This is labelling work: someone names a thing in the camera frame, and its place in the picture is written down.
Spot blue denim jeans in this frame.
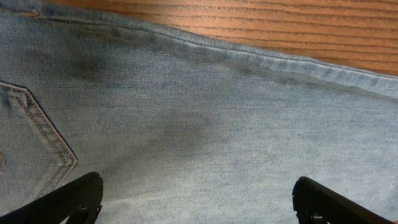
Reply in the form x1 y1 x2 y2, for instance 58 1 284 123
1 1 397 223

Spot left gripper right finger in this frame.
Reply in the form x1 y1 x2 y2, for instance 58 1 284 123
292 177 393 224

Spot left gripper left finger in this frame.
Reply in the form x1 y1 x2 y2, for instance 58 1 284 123
1 172 103 224

